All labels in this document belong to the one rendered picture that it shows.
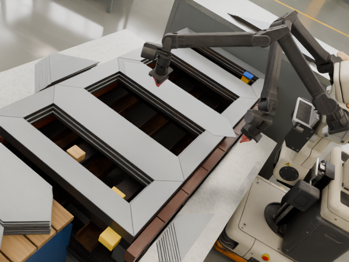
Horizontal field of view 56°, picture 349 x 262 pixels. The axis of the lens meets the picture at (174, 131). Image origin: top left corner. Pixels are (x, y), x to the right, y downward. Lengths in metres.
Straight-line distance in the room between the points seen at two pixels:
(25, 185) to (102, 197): 0.26
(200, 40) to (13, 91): 0.92
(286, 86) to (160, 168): 1.29
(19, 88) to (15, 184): 0.65
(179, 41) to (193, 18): 1.14
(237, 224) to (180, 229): 0.78
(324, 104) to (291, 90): 0.91
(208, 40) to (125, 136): 0.53
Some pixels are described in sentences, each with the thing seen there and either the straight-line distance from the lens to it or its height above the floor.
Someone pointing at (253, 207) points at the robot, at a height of 0.28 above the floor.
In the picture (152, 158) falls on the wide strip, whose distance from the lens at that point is 1.38.
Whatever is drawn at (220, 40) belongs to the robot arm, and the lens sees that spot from 1.39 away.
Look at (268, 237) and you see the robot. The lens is 2.21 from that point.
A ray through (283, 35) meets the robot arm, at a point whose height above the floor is 1.43.
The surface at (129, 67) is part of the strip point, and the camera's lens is 1.85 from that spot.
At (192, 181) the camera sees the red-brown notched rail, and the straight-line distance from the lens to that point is 1.43.
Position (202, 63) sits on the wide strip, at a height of 0.87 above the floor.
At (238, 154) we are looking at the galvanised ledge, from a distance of 1.90.
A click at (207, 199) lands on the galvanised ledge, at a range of 1.60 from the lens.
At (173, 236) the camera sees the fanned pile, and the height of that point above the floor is 0.71.
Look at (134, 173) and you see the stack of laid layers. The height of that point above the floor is 0.83.
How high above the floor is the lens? 1.87
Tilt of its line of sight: 40 degrees down
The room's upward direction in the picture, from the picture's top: 24 degrees clockwise
